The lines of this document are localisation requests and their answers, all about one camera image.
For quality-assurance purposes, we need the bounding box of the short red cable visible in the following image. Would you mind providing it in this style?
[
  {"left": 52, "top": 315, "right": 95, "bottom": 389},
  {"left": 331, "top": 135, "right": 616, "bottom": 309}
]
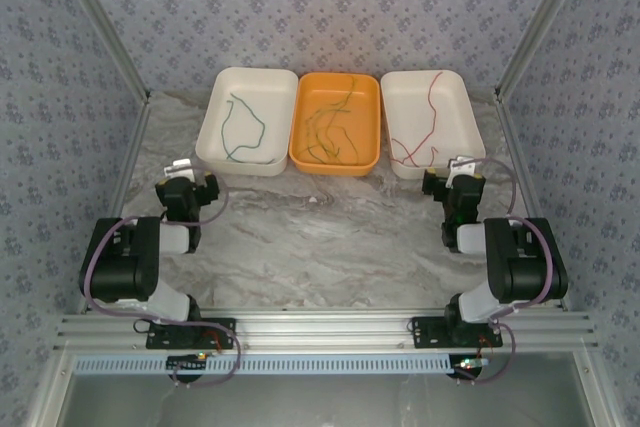
[{"left": 390, "top": 138, "right": 440, "bottom": 168}]

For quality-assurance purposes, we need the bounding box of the teal green cable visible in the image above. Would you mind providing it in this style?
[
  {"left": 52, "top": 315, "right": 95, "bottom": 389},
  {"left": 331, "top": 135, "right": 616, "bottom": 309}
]
[
  {"left": 220, "top": 99, "right": 240, "bottom": 163},
  {"left": 227, "top": 93, "right": 266, "bottom": 161}
]

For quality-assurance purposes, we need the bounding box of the long red cable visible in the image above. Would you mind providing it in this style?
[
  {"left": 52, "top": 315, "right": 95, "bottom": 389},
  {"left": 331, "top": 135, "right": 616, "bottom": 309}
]
[{"left": 401, "top": 70, "right": 445, "bottom": 166}]

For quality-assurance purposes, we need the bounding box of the olive green cable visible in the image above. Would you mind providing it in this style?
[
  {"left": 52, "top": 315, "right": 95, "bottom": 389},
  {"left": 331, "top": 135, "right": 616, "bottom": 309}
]
[{"left": 303, "top": 74, "right": 363, "bottom": 166}]

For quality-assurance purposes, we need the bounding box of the dark green cable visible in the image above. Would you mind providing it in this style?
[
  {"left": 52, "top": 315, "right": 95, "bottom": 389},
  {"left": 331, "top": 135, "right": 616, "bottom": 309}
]
[{"left": 319, "top": 105, "right": 351, "bottom": 163}]

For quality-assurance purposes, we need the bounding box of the cream plastic tray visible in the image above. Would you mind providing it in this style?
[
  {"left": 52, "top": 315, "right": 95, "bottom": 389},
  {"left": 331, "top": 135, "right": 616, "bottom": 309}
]
[
  {"left": 194, "top": 65, "right": 300, "bottom": 177},
  {"left": 379, "top": 69, "right": 488, "bottom": 181}
]

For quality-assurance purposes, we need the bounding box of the orange plastic tray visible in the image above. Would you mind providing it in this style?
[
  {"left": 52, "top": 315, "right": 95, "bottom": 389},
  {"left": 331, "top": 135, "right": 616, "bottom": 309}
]
[{"left": 288, "top": 71, "right": 382, "bottom": 177}]

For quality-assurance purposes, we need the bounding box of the small circuit board with LEDs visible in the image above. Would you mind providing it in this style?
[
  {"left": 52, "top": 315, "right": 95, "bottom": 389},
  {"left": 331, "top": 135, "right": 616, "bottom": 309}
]
[
  {"left": 166, "top": 352, "right": 211, "bottom": 372},
  {"left": 452, "top": 355, "right": 490, "bottom": 379}
]

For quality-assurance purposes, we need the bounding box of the aluminium frame bar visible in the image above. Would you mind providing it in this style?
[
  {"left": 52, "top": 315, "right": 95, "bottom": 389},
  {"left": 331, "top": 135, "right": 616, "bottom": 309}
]
[
  {"left": 572, "top": 350, "right": 619, "bottom": 427},
  {"left": 49, "top": 0, "right": 153, "bottom": 106},
  {"left": 79, "top": 94, "right": 154, "bottom": 316},
  {"left": 493, "top": 94, "right": 574, "bottom": 312},
  {"left": 493, "top": 0, "right": 597, "bottom": 104},
  {"left": 27, "top": 352, "right": 77, "bottom": 427}
]

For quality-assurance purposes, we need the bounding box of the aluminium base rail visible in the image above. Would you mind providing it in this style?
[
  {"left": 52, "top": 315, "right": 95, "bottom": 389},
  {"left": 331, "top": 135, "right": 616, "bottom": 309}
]
[{"left": 54, "top": 311, "right": 599, "bottom": 352}]

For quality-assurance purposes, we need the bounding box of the slotted light blue cable duct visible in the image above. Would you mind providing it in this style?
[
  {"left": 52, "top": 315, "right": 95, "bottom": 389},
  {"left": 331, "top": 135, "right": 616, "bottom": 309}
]
[{"left": 72, "top": 356, "right": 459, "bottom": 377}]

